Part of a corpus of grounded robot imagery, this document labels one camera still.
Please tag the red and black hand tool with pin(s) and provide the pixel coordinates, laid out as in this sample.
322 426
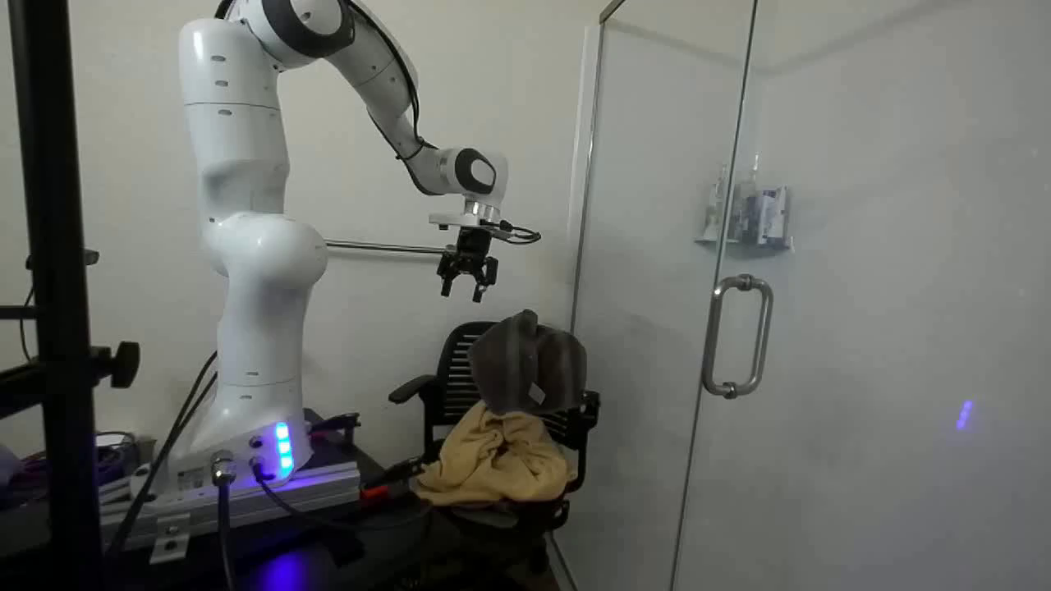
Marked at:
383 489

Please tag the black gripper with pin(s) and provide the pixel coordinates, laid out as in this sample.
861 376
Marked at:
472 257

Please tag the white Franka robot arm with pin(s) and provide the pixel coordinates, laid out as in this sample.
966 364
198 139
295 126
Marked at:
258 273

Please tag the yellow towel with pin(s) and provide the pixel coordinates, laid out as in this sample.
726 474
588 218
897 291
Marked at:
495 462

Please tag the chrome wall towel bar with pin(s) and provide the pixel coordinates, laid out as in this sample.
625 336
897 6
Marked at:
383 250

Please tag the small shower shelf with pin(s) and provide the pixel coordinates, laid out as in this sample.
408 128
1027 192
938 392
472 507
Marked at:
744 249

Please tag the white bottle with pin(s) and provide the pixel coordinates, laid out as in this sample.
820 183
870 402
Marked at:
718 218

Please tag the black mesh office chair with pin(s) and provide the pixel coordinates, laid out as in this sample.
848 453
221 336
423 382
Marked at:
454 371

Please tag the grey towel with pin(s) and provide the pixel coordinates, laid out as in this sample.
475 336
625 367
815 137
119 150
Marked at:
528 364

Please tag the black camera stand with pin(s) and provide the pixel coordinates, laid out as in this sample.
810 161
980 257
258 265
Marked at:
55 273

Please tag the glass shower door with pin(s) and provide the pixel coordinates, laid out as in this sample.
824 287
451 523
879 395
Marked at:
876 331

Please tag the fixed glass shower panel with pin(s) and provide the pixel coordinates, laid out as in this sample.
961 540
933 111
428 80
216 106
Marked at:
640 273

